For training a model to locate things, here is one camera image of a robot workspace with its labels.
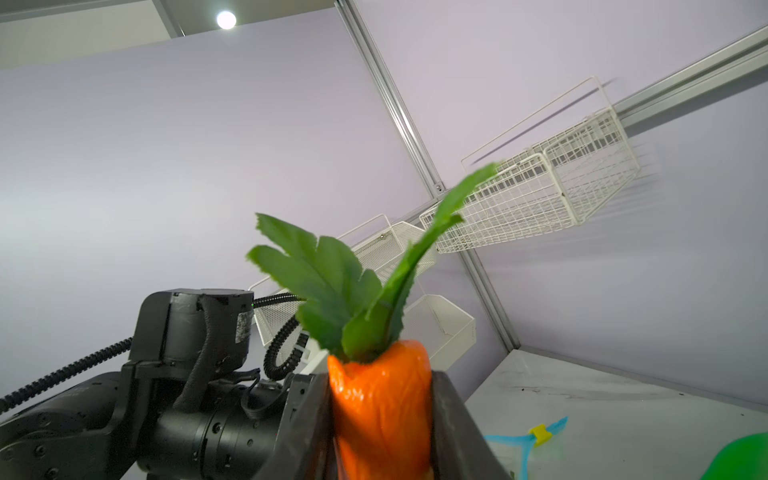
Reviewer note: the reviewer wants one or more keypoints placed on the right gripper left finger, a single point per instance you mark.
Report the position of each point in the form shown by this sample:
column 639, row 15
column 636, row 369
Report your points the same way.
column 303, row 448

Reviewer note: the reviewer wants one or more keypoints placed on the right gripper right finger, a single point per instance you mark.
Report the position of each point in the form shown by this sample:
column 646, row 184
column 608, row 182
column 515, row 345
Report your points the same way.
column 459, row 450

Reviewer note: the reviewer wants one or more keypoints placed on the clear zip top bag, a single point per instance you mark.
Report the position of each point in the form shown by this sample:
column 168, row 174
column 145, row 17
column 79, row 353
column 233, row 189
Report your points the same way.
column 536, row 436

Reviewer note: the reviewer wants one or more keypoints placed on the orange toy carrot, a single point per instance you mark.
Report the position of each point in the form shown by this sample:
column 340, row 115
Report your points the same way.
column 380, row 383

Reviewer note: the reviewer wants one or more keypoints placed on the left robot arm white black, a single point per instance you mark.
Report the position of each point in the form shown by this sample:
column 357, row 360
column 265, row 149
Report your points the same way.
column 173, row 400

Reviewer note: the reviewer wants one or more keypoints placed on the white mesh two-tier shelf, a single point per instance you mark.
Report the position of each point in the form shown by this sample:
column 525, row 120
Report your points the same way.
column 332, row 303

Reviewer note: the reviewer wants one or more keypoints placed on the green plastic basket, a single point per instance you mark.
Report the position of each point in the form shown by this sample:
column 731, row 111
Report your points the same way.
column 742, row 459

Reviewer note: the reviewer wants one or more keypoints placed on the white wire wall basket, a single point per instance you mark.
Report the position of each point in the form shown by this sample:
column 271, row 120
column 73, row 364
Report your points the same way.
column 554, row 170

